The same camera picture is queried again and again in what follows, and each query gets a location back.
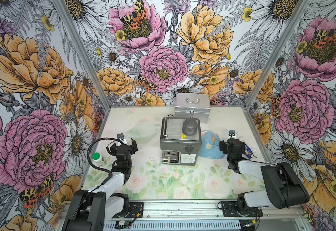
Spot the silver aluminium case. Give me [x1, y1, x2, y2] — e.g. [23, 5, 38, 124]
[174, 92, 211, 123]

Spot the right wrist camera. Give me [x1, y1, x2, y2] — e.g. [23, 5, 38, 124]
[228, 130, 236, 139]

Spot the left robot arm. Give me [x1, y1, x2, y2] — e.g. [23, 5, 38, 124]
[62, 138, 138, 231]

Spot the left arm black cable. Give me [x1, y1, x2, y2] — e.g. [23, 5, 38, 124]
[66, 137, 125, 226]

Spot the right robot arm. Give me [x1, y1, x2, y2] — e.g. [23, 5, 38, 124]
[219, 138, 310, 216]

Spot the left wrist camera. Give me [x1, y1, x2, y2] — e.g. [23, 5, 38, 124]
[117, 133, 128, 144]

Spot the aluminium front rail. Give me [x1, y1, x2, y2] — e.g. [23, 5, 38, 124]
[59, 199, 310, 231]

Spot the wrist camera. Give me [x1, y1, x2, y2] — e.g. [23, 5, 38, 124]
[228, 130, 236, 139]
[117, 133, 128, 144]

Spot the blue patterned cloth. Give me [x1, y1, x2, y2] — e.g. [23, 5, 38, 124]
[199, 131, 226, 160]

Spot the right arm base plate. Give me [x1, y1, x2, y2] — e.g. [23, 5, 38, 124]
[217, 201, 263, 218]

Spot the green cap white bottle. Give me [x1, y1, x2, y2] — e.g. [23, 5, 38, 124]
[92, 153, 106, 167]

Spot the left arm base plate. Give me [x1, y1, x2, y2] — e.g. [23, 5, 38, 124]
[112, 202, 144, 219]

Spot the grey coffee machine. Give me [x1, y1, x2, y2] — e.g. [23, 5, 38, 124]
[160, 116, 202, 166]

